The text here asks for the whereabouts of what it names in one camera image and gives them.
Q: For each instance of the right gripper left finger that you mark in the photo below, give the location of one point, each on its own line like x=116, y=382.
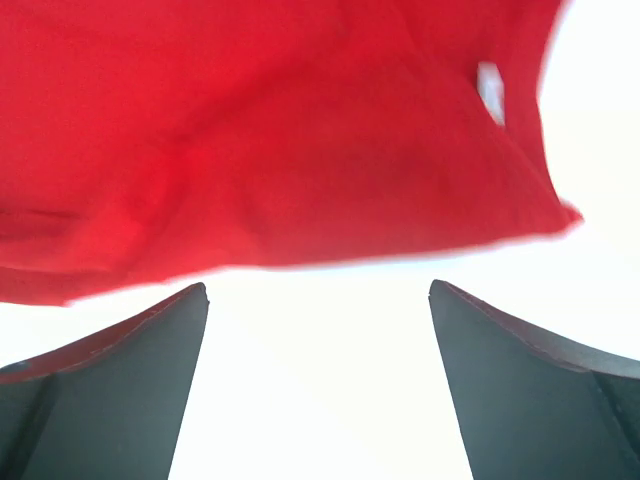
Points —
x=109, y=405

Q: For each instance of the red t shirt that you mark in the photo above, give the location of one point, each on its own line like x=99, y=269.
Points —
x=145, y=140

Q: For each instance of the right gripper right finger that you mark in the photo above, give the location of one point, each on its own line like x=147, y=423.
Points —
x=532, y=404

